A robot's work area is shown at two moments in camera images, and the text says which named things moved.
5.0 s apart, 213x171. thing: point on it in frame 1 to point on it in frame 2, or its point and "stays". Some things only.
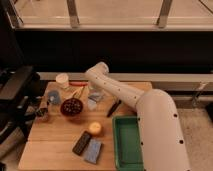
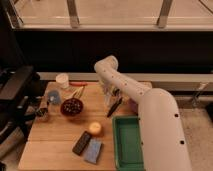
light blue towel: (94, 95) to (107, 96)
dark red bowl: (71, 106) stays
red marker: (78, 83) stays
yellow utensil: (77, 93) stays
